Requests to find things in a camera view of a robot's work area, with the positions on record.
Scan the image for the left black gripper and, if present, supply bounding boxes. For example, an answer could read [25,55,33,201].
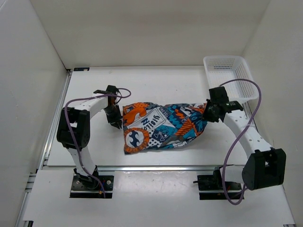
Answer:
[103,105,123,129]

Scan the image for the colourful patterned shorts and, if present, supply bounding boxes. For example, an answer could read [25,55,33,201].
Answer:
[123,102,207,154]

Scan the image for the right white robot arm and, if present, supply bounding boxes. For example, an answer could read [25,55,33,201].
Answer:
[203,87,286,191]

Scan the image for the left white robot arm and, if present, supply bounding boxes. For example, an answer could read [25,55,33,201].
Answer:
[56,85,122,189]

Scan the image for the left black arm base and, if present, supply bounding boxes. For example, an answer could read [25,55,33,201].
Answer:
[70,168,114,199]

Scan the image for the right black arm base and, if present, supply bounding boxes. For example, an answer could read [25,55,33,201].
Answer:
[193,167,243,200]

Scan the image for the white perforated plastic basket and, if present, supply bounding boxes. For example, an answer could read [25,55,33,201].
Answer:
[203,55,259,104]

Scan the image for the small black corner label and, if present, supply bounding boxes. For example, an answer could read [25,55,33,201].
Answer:
[73,67,90,71]

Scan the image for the right aluminium side rail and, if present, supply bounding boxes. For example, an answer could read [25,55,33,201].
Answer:
[242,103,272,172]

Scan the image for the aluminium side rail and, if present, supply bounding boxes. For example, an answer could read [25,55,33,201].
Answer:
[25,69,73,195]
[242,103,272,172]

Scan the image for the aluminium front rail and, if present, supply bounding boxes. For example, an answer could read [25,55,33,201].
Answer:
[41,165,244,172]

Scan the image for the left aluminium side rail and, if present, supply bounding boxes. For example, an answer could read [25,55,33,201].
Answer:
[25,69,73,195]

